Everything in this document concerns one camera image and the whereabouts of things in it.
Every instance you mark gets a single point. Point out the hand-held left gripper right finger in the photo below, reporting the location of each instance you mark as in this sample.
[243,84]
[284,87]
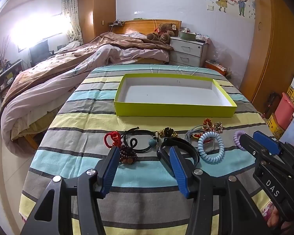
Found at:
[180,173]

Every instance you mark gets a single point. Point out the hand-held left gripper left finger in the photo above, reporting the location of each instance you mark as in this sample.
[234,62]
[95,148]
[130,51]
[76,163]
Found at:
[110,173]

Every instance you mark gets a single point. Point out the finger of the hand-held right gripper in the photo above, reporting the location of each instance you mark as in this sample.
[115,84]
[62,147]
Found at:
[265,140]
[250,144]

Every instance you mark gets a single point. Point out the black fitness band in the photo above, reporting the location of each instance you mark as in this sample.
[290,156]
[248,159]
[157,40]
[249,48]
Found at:
[193,154]

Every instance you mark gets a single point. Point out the lime green cardboard box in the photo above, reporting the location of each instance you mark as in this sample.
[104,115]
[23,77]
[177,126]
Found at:
[176,90]

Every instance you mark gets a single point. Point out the person's right hand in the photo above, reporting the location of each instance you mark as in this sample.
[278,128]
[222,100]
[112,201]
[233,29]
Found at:
[275,216]

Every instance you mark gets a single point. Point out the yellow carton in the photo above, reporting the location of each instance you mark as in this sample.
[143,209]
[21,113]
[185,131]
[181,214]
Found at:
[275,124]

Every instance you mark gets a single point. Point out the white blue paper bag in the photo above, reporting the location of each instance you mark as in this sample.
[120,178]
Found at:
[291,127]

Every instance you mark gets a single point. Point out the pink plastic bin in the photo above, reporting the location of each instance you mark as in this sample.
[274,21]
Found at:
[284,112]

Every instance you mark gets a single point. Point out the dark bag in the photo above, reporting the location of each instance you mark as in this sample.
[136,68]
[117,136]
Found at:
[272,102]

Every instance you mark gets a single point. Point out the striped table cloth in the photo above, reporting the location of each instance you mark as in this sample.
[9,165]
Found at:
[76,127]

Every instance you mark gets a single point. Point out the pile of books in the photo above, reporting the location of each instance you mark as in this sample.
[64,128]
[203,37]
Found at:
[216,66]

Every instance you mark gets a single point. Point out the wide wooden wardrobe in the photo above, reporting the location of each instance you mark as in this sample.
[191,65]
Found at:
[267,41]

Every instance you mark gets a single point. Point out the bed with brown duvet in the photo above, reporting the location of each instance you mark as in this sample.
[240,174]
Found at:
[39,98]

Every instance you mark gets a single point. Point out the white nightstand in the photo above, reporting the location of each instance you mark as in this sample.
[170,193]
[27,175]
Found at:
[186,51]

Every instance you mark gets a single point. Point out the brown blanket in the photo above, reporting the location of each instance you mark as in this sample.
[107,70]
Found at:
[63,63]

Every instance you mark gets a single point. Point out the brown teddy bear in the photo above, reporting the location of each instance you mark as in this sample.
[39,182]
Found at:
[163,35]

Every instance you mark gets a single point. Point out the black office chair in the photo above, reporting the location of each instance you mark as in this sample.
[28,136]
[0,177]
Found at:
[39,51]

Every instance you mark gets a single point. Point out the cluttered wooden shelf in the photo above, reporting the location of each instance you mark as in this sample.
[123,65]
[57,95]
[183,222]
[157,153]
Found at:
[5,76]

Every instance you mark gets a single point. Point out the power strip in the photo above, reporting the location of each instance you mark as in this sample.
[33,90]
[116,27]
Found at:
[115,24]

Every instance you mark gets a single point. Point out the wooden bed headboard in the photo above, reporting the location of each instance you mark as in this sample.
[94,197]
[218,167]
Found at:
[142,24]

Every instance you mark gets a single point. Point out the tall wooden wardrobe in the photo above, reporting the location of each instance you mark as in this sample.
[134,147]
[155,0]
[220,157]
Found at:
[98,9]

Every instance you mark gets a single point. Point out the floral curtain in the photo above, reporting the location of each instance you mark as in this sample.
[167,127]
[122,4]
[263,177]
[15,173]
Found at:
[72,12]

